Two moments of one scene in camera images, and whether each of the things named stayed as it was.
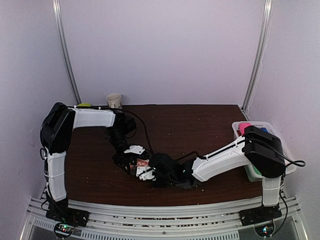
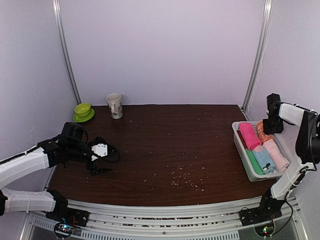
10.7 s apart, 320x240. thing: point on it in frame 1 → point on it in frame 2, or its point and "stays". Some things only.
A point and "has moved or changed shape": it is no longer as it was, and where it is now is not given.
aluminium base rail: [215, 223] stays
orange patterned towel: [140, 162] has moved or changed shape
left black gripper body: [119, 158] → [91, 167]
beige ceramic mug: [114, 100] stays
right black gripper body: [166, 180] → [273, 125]
